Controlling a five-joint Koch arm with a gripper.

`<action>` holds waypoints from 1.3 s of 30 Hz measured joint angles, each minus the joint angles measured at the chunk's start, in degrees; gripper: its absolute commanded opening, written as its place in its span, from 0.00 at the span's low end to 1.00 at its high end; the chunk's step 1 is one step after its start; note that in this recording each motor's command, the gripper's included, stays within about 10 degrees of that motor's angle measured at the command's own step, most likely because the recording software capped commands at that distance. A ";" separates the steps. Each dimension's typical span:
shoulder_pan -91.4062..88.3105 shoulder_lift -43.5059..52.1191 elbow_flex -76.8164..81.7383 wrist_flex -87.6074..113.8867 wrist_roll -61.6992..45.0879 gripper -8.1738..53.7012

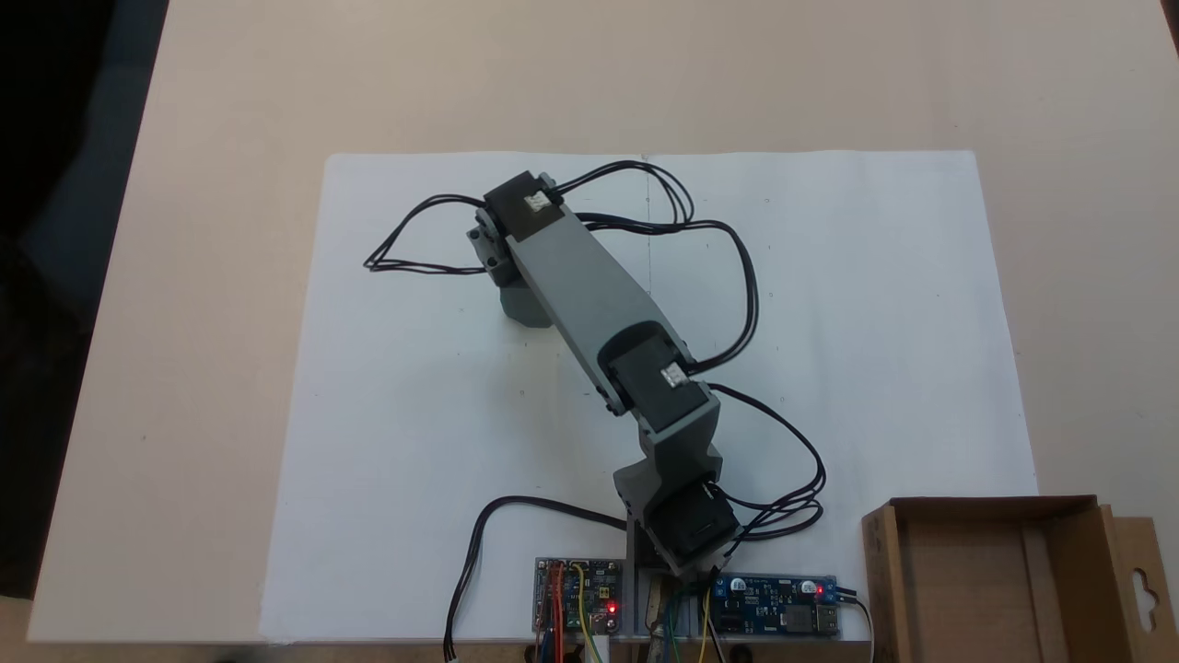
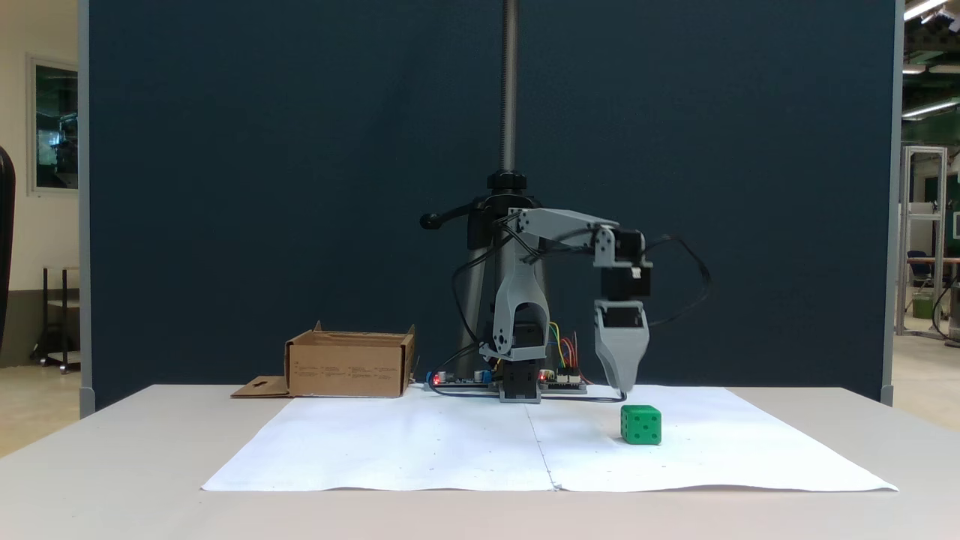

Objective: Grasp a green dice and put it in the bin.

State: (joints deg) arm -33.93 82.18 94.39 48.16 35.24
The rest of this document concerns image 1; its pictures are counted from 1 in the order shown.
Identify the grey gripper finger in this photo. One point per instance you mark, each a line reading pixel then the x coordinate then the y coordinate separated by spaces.
pixel 527 304

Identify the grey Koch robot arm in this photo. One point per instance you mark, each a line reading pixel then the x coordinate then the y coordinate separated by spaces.
pixel 580 285

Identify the blue circuit board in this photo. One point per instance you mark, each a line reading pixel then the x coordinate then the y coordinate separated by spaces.
pixel 774 603

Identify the brown cardboard box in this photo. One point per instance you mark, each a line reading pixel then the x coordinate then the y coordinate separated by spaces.
pixel 967 589

